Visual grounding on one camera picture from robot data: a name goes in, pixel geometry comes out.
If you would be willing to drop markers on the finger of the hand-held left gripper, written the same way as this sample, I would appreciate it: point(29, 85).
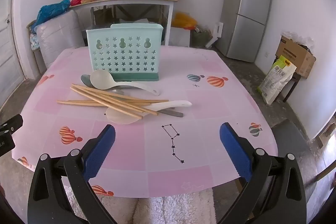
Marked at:
point(11, 124)

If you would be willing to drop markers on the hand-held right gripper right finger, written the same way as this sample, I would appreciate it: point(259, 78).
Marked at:
point(235, 150)

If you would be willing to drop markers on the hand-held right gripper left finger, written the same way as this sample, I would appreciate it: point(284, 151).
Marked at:
point(101, 150)

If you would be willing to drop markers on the pile of wooden chopsticks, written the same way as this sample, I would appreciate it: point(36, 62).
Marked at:
point(78, 102)

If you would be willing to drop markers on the white plastic spoon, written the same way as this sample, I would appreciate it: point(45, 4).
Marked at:
point(173, 104)
point(101, 79)

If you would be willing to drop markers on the mint green utensil holder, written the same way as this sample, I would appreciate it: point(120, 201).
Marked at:
point(126, 61)

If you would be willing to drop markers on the pink printed tablecloth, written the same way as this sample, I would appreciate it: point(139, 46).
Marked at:
point(210, 121)

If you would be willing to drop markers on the grey floor mat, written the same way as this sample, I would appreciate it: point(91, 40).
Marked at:
point(288, 134)

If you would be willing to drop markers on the white door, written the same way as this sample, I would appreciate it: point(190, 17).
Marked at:
point(8, 56)

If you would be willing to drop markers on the small dark stool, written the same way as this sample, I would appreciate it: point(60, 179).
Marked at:
point(288, 92)

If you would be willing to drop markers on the white fluffy cloth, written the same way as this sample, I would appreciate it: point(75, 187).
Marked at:
point(157, 208)

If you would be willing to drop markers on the green and white rice bag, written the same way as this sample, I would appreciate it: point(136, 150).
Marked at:
point(275, 79)

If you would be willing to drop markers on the patterned blue cloth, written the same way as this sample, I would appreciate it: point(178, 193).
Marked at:
point(34, 41)

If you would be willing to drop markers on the wooden chair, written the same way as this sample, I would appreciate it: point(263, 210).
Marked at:
point(28, 28)

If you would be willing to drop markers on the plastic wrapped white bundle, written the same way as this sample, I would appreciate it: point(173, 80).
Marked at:
point(57, 37)

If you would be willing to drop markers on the large printed cardboard box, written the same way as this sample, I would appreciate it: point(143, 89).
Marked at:
point(291, 53)

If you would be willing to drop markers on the olive green bag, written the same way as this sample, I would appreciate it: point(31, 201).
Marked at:
point(200, 37)

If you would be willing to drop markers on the blue plastic bag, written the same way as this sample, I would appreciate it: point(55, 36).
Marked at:
point(51, 11)

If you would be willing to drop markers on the white foam piece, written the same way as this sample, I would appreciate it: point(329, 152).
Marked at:
point(218, 29)

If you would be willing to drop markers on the white box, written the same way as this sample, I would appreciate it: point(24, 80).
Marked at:
point(179, 36)

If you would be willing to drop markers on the open brown cardboard box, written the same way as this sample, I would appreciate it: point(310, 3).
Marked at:
point(102, 16)

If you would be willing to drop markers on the silver refrigerator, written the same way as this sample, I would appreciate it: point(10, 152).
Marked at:
point(244, 16)

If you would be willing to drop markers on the white sack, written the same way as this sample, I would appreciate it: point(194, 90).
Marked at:
point(141, 22)

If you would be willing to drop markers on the yellow plastic bag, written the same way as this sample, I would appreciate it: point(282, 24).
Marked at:
point(183, 20)

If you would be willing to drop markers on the white side table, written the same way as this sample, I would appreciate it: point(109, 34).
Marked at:
point(136, 1)

